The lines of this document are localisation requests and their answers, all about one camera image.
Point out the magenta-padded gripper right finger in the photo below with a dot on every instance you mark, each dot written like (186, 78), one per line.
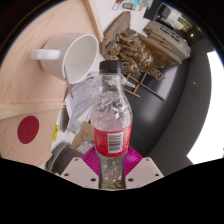
(135, 163)

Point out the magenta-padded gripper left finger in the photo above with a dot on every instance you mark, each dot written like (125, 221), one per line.
(90, 163)

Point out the clear red-label drink bottle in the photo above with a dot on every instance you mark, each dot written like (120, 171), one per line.
(111, 133)

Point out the brown cardboard box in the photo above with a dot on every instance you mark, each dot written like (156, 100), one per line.
(83, 135)

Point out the grey plant saucer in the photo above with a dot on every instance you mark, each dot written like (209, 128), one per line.
(50, 160)

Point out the small yellow item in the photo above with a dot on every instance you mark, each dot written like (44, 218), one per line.
(55, 133)

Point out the small white cup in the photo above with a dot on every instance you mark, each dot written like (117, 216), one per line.
(64, 119)

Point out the printed newspaper sheet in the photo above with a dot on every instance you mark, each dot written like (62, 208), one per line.
(80, 100)

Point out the flat round red coaster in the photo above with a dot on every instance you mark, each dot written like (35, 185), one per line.
(28, 130)

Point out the wooden easel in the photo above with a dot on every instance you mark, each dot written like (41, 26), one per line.
(131, 88)

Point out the white green-label spray bottle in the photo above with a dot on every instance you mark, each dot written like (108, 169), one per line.
(129, 82)

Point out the ceiling strip light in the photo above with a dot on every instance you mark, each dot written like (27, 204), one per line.
(210, 113)

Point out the white ceramic mug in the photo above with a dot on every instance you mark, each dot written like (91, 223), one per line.
(80, 56)

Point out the golden relief sculpture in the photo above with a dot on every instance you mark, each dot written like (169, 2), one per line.
(133, 50)

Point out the black foam block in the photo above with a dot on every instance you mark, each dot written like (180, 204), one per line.
(158, 13)

